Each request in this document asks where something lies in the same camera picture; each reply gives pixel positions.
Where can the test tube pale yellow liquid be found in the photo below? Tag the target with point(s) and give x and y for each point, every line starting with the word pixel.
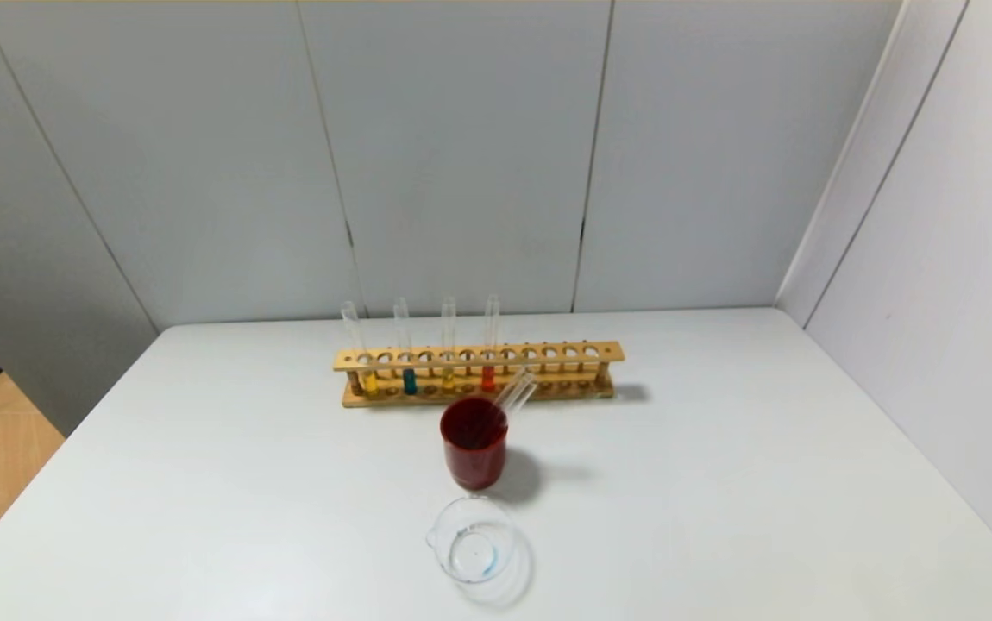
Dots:
pixel 448 379

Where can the clear glass beaker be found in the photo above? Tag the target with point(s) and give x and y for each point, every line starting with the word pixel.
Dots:
pixel 472 552

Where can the test tube bright yellow liquid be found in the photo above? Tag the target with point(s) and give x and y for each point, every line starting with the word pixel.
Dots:
pixel 369 382

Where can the empty glass test tube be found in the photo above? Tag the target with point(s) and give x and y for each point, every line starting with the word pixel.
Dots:
pixel 515 397

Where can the test tube blue liquid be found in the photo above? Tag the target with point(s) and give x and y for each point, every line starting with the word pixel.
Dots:
pixel 410 381

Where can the red plastic cup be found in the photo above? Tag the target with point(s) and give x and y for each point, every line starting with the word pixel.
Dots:
pixel 474 466

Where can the wooden test tube rack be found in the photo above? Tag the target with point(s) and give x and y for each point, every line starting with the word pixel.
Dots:
pixel 612 351

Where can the test tube red liquid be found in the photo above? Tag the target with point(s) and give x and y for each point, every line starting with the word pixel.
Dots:
pixel 488 379

